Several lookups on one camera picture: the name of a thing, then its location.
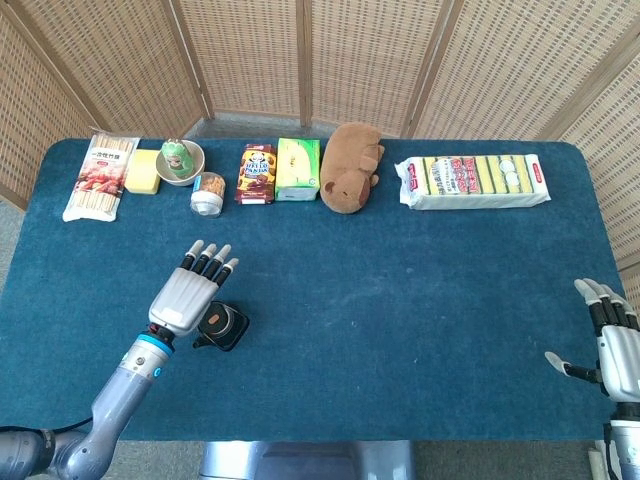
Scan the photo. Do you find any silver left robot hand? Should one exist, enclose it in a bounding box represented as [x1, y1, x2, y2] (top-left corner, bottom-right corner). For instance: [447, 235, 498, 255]
[148, 239, 240, 337]

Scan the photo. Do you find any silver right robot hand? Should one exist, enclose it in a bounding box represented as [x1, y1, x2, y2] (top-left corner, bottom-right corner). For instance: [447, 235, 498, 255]
[544, 278, 640, 401]

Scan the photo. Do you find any black lid with wooden knob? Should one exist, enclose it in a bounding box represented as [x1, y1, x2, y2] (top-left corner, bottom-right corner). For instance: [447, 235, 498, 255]
[205, 304, 242, 340]

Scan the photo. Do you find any black teapot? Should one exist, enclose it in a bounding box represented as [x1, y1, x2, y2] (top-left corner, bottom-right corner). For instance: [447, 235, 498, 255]
[192, 299, 251, 353]

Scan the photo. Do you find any clear plastic snack jar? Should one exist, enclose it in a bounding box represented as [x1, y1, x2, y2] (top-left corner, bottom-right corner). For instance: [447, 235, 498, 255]
[189, 171, 227, 219]

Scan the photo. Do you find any yellow sponge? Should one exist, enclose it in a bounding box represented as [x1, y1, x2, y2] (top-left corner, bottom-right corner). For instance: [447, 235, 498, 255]
[123, 148, 162, 195]

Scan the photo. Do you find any green matryoshka doll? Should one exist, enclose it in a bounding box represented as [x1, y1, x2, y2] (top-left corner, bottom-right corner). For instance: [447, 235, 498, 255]
[160, 138, 195, 181]

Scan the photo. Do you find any white ceramic bowl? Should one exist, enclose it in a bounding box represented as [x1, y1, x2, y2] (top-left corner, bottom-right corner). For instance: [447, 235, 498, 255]
[155, 139, 206, 188]

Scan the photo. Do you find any red snack bag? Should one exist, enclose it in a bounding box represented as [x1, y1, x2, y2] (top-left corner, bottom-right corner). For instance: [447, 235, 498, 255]
[234, 143, 278, 206]

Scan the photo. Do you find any flat food package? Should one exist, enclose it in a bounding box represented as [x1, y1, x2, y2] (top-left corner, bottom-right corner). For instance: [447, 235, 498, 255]
[62, 133, 141, 224]

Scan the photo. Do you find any green tissue box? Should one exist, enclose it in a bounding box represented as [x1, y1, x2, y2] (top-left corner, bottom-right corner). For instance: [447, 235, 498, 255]
[274, 137, 322, 203]

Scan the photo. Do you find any blue table cloth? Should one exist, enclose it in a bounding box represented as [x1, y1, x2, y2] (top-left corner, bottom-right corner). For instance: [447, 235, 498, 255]
[0, 138, 626, 444]

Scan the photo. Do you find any grey robot torso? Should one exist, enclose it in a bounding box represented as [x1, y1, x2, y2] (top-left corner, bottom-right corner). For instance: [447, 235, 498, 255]
[199, 440, 416, 480]

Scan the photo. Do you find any brown capybara plush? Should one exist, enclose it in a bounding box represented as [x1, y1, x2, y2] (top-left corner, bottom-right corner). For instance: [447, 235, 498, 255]
[319, 123, 386, 215]

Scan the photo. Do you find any wicker folding screen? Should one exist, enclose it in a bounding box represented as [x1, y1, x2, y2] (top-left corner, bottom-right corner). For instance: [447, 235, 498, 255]
[0, 0, 640, 284]

